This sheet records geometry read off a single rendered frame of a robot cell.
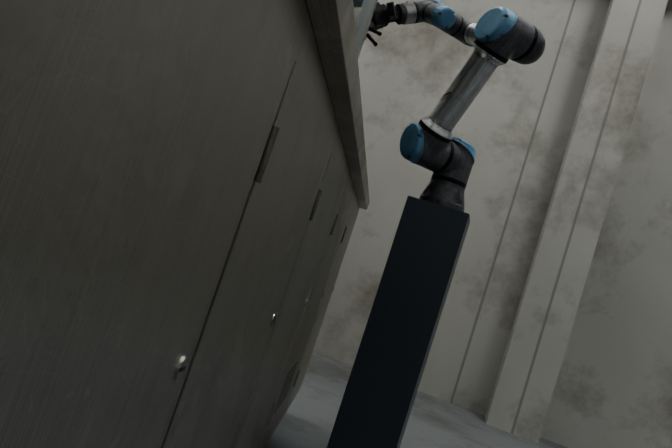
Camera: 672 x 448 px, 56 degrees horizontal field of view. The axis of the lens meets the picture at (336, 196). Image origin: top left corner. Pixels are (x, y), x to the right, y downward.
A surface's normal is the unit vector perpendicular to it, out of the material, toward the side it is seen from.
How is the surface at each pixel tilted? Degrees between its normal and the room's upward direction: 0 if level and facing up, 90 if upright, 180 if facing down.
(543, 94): 90
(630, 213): 90
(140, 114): 90
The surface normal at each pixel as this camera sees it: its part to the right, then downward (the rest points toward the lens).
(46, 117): 0.95, 0.31
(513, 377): -0.22, -0.16
